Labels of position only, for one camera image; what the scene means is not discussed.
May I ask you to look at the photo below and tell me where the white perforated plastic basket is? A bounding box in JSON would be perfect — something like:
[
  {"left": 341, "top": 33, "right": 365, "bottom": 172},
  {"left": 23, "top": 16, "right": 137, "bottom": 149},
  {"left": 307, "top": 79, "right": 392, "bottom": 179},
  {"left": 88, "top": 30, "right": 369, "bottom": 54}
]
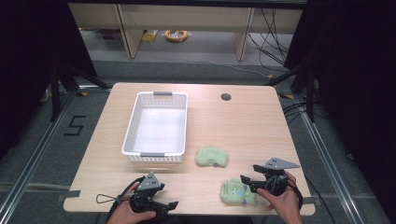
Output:
[{"left": 120, "top": 91, "right": 189, "bottom": 164}]

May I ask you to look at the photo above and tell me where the thin white floor cable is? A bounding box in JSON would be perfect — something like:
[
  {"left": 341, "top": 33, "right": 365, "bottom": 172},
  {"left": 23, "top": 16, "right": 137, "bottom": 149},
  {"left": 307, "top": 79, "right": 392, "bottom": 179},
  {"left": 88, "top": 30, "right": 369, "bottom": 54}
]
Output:
[{"left": 186, "top": 60, "right": 273, "bottom": 78}]

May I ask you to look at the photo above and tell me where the black metal stand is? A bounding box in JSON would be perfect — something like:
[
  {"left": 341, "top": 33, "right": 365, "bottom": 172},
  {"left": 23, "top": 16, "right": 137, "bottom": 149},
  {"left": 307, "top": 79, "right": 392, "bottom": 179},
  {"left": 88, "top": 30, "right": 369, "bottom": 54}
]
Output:
[
  {"left": 49, "top": 60, "right": 111, "bottom": 123},
  {"left": 263, "top": 60, "right": 316, "bottom": 123}
]

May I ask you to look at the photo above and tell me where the person's right hand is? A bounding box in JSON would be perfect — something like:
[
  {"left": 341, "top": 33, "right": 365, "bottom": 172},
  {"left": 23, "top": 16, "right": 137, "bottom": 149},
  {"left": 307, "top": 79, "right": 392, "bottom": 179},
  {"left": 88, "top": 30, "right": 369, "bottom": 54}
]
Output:
[{"left": 256, "top": 172, "right": 304, "bottom": 224}]

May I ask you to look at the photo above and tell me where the yellow packet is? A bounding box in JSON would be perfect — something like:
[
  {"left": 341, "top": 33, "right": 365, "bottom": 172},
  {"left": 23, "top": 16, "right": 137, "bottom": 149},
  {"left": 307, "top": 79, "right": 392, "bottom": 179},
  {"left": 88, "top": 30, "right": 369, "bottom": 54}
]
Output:
[{"left": 141, "top": 29, "right": 159, "bottom": 43}]

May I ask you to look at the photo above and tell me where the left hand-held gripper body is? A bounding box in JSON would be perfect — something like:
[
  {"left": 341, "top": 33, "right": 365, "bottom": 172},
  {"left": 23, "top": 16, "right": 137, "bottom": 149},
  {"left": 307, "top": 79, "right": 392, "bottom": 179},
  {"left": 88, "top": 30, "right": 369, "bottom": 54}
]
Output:
[{"left": 129, "top": 172, "right": 165, "bottom": 215}]

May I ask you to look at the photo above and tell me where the dark curtain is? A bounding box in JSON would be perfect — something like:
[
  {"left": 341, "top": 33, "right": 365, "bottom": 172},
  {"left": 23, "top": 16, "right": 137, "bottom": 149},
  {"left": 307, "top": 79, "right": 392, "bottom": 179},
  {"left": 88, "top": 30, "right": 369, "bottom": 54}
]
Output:
[
  {"left": 283, "top": 0, "right": 396, "bottom": 222},
  {"left": 0, "top": 0, "right": 98, "bottom": 160}
]

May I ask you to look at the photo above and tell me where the plain green plush toy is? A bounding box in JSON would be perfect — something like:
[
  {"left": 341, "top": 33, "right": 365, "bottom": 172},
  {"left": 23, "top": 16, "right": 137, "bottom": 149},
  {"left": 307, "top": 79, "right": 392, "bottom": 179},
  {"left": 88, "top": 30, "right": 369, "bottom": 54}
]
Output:
[{"left": 195, "top": 145, "right": 229, "bottom": 168}]

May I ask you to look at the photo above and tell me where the black cable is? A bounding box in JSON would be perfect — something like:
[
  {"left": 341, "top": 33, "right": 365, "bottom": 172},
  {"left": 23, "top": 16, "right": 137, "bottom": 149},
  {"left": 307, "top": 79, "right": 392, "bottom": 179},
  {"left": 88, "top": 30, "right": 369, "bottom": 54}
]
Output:
[
  {"left": 95, "top": 175, "right": 148, "bottom": 222},
  {"left": 288, "top": 175, "right": 336, "bottom": 224}
]

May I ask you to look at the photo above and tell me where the yellow tape roll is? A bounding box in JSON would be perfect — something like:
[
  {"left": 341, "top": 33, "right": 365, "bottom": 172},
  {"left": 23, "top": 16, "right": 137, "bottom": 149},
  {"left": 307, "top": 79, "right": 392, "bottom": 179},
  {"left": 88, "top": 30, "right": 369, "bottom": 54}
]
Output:
[{"left": 163, "top": 29, "right": 190, "bottom": 43}]

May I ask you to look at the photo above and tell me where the clear plastic zip bag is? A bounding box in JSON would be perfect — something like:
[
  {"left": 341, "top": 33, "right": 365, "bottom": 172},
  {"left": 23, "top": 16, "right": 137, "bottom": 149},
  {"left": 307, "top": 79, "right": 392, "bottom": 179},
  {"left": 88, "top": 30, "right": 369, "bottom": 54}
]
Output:
[{"left": 0, "top": 89, "right": 79, "bottom": 218}]

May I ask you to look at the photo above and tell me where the aluminium floor rail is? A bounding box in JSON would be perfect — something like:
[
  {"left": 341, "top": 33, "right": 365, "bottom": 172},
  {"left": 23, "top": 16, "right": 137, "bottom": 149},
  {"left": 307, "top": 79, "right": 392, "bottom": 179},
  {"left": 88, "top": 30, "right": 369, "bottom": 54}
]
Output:
[{"left": 298, "top": 92, "right": 366, "bottom": 224}]

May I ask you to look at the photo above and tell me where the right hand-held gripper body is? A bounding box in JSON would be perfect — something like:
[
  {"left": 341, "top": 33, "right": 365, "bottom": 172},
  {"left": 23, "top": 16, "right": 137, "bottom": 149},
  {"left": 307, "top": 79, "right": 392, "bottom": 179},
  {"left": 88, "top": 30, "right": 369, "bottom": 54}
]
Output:
[{"left": 263, "top": 157, "right": 301, "bottom": 197}]

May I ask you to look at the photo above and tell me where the bundle of black cables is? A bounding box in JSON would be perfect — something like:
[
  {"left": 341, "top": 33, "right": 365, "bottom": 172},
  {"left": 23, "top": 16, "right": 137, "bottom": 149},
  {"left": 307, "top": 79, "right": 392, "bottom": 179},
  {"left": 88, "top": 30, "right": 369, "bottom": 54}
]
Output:
[{"left": 247, "top": 7, "right": 291, "bottom": 72}]

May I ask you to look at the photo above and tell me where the person's left hand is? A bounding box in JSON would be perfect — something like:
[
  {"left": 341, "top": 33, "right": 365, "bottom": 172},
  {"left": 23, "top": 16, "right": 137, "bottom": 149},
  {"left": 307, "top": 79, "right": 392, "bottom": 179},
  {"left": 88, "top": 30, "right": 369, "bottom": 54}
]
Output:
[{"left": 106, "top": 183, "right": 158, "bottom": 224}]

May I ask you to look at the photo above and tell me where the green plush toy blue patch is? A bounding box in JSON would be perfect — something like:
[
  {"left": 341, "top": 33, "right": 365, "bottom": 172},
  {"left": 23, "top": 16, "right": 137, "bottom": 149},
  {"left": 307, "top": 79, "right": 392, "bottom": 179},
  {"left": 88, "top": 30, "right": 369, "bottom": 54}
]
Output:
[{"left": 219, "top": 178, "right": 258, "bottom": 206}]

